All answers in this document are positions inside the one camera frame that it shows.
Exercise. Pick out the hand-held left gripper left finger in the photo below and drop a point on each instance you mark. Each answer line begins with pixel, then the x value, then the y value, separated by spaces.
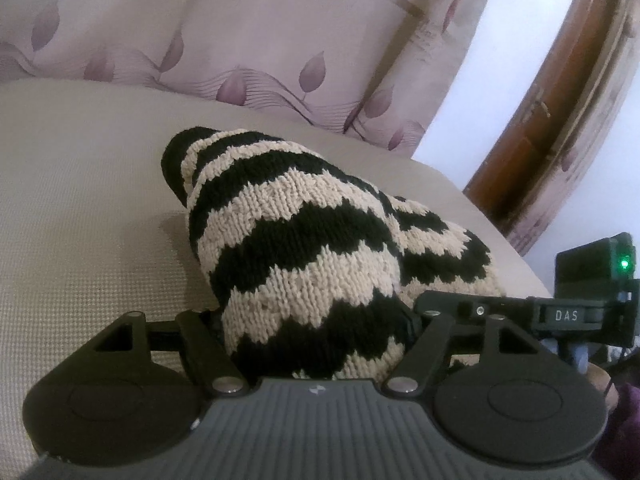
pixel 200 332

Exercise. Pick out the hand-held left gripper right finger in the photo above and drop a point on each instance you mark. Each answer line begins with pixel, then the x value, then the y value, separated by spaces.
pixel 430 342

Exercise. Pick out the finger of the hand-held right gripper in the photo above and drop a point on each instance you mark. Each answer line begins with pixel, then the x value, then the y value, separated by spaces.
pixel 470 306

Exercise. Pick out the black and white striped sweater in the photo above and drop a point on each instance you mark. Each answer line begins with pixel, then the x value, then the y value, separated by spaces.
pixel 300 240

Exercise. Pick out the person's dark purple clothing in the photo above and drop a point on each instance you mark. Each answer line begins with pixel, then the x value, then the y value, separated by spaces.
pixel 625 435

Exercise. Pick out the brass door latch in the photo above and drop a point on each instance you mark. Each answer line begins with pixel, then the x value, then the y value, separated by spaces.
pixel 539 104

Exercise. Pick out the beige textured table cover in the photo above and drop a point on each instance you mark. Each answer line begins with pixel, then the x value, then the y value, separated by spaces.
pixel 75 210

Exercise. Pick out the brown wooden door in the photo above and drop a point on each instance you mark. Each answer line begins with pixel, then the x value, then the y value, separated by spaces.
pixel 545 85

